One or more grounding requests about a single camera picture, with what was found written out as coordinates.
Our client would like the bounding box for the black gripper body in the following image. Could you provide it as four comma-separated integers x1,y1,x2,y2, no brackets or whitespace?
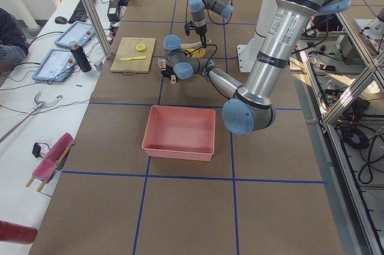
184,20,208,37
161,65,177,79

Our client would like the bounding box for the beige hand brush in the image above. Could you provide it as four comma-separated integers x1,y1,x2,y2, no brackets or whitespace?
181,41,204,52

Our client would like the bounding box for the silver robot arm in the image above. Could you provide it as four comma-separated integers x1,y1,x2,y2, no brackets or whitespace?
184,0,233,48
163,0,352,135

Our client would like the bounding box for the pink plastic bin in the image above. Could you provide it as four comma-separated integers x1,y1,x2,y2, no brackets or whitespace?
142,105,216,161

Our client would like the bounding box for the yellow toy corn cob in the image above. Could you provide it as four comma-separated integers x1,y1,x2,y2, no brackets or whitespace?
185,48,206,58

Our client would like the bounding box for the yellow plastic knife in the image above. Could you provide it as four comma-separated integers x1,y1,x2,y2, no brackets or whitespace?
119,55,146,61

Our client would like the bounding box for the yellow lemon slice toy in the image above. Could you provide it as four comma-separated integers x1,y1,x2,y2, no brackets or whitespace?
136,44,146,52

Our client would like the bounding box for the bamboo cutting board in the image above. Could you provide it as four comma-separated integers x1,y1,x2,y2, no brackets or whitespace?
110,37,156,74

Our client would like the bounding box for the black power adapter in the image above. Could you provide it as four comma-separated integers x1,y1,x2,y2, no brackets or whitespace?
107,0,120,22

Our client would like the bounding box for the black water bottle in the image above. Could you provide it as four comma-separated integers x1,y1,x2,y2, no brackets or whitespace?
69,41,92,72

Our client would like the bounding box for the upper teach pendant tablet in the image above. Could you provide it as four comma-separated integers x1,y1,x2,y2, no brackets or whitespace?
54,21,95,49

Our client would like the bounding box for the teach pendant tablet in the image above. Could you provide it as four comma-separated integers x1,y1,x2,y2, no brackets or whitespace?
32,49,77,83
54,21,95,49

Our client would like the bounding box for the black keyboard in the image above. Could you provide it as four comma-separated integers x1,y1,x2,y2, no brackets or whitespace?
68,1,88,24

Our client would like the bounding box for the lower teach pendant tablet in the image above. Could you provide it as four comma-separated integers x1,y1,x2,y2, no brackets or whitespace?
32,49,77,83

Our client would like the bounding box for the black computer mouse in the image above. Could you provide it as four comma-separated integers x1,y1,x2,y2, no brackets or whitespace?
55,16,68,25

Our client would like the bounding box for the metal tripod stand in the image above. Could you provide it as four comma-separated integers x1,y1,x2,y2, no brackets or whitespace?
1,92,63,143

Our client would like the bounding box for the person in dark jacket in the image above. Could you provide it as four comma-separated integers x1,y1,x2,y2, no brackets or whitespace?
1,8,29,66

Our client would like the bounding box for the pink cloth rack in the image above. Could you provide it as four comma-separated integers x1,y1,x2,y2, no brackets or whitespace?
26,133,74,192

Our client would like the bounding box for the red bottle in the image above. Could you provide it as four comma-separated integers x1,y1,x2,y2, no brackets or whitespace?
1,221,38,245

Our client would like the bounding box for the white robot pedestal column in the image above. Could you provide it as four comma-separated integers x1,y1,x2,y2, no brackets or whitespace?
237,0,277,73

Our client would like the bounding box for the aluminium frame post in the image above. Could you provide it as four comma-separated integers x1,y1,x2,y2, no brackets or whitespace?
81,0,112,59

